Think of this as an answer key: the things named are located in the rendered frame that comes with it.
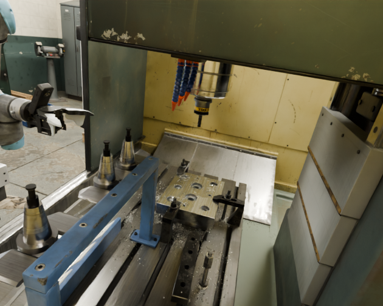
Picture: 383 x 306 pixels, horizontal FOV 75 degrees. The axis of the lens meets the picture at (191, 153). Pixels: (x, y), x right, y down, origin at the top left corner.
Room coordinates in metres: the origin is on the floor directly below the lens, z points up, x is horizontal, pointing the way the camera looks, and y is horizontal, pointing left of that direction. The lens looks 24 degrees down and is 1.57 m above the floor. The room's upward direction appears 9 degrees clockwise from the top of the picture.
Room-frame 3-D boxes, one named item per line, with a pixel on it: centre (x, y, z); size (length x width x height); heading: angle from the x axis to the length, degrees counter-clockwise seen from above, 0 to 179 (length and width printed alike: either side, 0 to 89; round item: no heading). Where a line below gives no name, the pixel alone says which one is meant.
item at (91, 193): (0.49, 0.21, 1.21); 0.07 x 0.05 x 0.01; 79
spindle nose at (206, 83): (0.84, -0.01, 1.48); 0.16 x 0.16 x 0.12
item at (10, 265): (0.28, 0.26, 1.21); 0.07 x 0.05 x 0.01; 79
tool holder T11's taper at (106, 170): (0.55, 0.20, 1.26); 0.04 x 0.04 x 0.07
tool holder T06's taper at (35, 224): (0.33, 0.24, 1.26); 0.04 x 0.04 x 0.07
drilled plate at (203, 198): (0.92, -0.04, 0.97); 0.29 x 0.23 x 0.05; 169
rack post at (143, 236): (0.70, 0.12, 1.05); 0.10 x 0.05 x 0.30; 79
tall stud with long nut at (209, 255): (0.55, -0.10, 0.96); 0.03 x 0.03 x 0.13
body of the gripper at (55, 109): (0.79, 0.50, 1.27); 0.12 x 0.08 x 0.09; 77
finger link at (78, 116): (0.82, 0.40, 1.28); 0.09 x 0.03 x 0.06; 113
